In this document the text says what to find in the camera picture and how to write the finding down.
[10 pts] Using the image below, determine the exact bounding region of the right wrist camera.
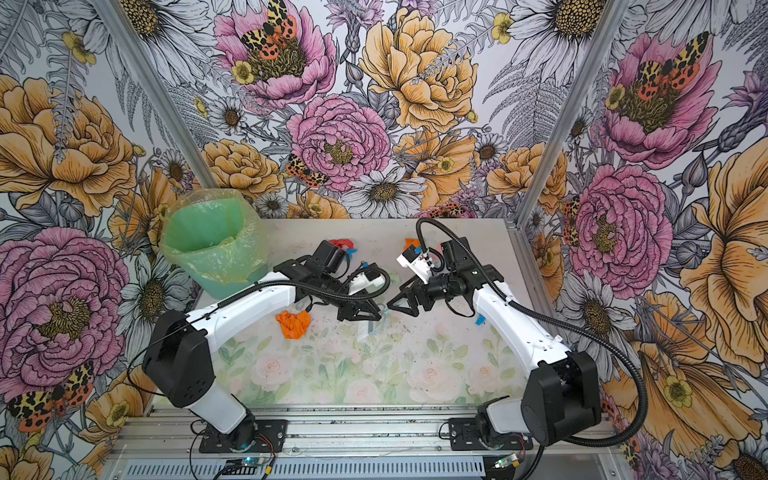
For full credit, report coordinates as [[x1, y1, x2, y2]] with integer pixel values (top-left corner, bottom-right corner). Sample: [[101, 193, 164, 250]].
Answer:
[[397, 245, 437, 285]]

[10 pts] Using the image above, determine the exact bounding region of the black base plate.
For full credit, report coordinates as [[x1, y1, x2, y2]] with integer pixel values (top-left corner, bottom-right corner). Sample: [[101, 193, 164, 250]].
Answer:
[[445, 417, 533, 452], [198, 419, 288, 454]]

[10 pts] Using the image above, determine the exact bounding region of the aluminium rail frame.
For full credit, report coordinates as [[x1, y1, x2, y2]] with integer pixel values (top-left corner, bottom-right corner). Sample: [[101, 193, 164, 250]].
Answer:
[[103, 405, 632, 479]]

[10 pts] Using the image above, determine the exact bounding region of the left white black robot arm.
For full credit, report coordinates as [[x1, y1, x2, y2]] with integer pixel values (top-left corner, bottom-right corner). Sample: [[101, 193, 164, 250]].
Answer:
[[137, 241, 391, 452]]

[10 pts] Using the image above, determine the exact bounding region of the right black corrugated cable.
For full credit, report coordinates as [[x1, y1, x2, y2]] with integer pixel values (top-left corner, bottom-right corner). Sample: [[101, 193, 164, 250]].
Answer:
[[416, 217, 649, 480]]

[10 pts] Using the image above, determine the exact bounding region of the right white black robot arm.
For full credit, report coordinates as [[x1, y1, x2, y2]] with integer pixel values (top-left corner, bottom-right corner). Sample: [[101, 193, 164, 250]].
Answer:
[[387, 238, 601, 446]]

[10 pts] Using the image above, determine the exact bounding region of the green bin with bag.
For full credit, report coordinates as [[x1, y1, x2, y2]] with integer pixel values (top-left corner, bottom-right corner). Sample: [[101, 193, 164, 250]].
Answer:
[[158, 188, 269, 299]]

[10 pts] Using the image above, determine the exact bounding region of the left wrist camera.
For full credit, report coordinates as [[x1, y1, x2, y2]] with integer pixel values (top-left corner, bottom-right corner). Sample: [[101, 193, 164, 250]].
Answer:
[[347, 263, 385, 295]]

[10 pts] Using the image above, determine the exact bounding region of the red paper scrap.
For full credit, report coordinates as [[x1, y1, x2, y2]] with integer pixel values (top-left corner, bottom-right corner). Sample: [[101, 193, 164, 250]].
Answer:
[[330, 239, 355, 251]]

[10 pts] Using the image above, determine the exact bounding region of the grey-green hand brush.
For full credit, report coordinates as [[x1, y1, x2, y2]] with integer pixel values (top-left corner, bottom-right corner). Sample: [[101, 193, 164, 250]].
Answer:
[[357, 321, 381, 341]]

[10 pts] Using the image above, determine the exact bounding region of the orange paper scrap near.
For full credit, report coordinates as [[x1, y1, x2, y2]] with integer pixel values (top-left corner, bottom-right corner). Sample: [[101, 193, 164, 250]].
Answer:
[[275, 310, 312, 340]]

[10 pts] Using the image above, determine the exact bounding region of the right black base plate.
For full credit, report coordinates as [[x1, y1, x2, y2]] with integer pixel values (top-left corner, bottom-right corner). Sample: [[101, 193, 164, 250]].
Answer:
[[445, 417, 533, 452]]

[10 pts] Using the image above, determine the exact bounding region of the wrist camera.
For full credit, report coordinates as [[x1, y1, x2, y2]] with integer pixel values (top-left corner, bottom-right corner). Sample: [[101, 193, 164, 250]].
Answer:
[[347, 263, 385, 295], [397, 245, 437, 285]]

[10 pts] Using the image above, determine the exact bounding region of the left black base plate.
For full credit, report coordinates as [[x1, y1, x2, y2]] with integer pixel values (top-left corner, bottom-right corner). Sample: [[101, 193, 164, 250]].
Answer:
[[198, 419, 288, 454]]

